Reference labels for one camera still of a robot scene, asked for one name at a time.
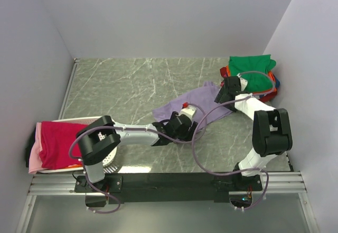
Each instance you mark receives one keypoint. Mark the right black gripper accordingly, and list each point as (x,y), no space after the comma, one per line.
(219,96)

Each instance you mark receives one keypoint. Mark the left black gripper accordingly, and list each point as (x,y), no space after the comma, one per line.
(187,135)

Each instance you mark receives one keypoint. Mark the lavender t shirt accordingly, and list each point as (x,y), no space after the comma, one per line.
(202,96)

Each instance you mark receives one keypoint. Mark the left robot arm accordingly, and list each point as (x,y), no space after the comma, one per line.
(101,137)

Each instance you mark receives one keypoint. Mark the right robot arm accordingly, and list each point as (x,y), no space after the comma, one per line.
(271,134)

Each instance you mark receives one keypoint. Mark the red folded t shirt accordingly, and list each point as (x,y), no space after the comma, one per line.
(224,72)

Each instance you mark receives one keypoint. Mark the green folded t shirt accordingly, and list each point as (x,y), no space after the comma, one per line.
(260,61)

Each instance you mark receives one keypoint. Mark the orange folded t shirt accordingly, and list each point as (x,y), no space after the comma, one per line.
(272,83)

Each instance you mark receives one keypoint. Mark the blue folded t shirt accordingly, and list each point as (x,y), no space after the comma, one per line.
(277,82)

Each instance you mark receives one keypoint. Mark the black base beam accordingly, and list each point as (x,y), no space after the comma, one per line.
(168,187)

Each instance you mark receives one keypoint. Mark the magenta t shirt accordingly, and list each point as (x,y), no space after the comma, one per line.
(56,139)

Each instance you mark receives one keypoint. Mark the pink t shirt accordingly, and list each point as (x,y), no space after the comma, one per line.
(35,162)

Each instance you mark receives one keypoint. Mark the black garment in basket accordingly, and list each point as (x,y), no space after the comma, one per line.
(28,147)

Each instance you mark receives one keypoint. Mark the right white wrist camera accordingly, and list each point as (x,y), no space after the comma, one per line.
(243,83)

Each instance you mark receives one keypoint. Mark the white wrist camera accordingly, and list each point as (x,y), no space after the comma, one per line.
(188,110)
(243,83)

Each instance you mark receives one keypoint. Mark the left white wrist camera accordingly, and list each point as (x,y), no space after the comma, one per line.
(188,110)

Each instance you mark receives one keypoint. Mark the aluminium rail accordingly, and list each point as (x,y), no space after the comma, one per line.
(64,184)

